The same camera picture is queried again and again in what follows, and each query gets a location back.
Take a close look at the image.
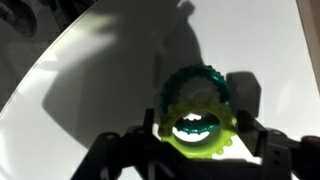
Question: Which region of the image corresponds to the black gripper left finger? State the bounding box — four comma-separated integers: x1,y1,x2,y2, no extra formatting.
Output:
142,107,156,135

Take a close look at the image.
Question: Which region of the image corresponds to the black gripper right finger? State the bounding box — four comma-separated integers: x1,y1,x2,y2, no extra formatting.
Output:
236,110,268,159

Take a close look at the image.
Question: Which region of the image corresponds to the lime green bumpy ring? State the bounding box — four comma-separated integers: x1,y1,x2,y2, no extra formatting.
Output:
158,94,238,160

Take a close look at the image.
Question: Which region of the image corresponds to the teal bumpy ring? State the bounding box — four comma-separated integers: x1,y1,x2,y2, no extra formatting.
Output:
159,64,233,137

